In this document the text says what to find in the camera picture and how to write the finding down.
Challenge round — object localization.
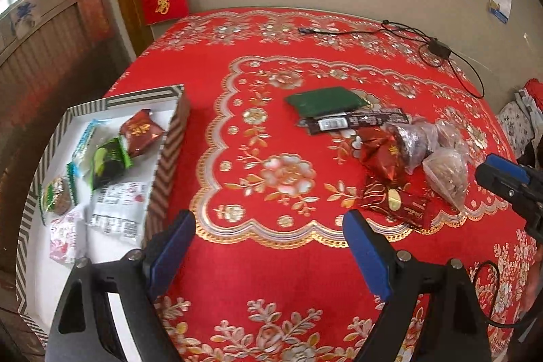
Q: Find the white packet with blue ends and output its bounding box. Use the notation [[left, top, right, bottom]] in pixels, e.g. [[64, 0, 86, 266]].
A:
[[68, 118, 109, 180]]

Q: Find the thin black charging cable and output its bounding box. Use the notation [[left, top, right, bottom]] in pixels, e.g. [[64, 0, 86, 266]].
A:
[[298, 19, 429, 49]]

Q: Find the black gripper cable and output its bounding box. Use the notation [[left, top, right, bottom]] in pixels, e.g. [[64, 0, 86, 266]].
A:
[[467, 260, 543, 329]]

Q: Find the dark green packet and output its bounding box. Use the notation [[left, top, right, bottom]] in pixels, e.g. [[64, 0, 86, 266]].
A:
[[284, 88, 370, 119]]

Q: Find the striped cardboard box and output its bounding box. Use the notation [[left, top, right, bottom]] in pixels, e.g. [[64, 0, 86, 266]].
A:
[[16, 84, 191, 348]]

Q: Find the green and brown snack packet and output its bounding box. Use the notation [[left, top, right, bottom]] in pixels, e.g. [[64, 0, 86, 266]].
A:
[[40, 175, 77, 225]]

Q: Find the black power adapter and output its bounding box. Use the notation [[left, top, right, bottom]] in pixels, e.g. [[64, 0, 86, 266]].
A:
[[426, 40, 452, 59]]

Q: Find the red floral tablecloth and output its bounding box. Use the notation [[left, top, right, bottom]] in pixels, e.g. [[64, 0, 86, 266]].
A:
[[102, 8, 543, 362]]

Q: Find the red-brown packet with gold print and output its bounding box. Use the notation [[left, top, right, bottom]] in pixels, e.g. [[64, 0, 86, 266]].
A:
[[360, 133, 410, 187], [119, 110, 167, 159]]

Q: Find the black power cord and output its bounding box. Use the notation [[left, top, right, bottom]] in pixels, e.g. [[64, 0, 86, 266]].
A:
[[418, 35, 485, 99]]

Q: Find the blue and white door sticker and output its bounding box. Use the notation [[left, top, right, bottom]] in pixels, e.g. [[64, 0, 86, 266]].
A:
[[11, 1, 41, 27]]

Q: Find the clear bag of purple pieces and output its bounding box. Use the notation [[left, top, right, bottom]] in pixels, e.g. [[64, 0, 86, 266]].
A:
[[424, 118, 467, 153]]

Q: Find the large clear zip bag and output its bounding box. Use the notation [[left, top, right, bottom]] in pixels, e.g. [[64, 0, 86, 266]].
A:
[[422, 148, 469, 214]]

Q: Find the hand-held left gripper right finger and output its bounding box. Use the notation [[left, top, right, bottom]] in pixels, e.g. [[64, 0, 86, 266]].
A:
[[342, 209, 493, 362]]

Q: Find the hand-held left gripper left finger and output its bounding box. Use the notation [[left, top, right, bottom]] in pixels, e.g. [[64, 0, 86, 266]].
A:
[[44, 209, 198, 362]]

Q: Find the brown metal door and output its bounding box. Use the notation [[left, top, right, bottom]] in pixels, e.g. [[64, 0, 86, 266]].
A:
[[0, 0, 132, 125]]

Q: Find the white packet with black print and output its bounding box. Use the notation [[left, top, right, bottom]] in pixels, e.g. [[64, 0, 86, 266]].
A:
[[87, 180, 152, 246]]

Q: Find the red cloth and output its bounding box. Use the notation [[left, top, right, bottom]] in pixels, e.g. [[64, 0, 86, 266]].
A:
[[522, 79, 543, 112]]

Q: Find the pale blue cloth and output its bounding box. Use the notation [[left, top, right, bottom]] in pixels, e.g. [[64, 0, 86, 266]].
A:
[[513, 88, 539, 114]]

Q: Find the red packet with gold swirls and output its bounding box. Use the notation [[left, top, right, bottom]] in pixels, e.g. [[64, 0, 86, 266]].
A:
[[360, 177, 433, 231]]

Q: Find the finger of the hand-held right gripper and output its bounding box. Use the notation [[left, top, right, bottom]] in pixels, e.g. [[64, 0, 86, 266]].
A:
[[474, 153, 543, 242]]

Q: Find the pink and white packet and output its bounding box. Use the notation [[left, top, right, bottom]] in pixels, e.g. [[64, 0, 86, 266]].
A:
[[49, 207, 88, 263]]

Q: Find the dark brown bar packet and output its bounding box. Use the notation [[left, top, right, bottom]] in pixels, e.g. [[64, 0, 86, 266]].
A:
[[297, 110, 410, 136]]

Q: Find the green and black snack packet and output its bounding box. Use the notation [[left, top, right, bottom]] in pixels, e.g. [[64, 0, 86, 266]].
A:
[[91, 135, 134, 191]]

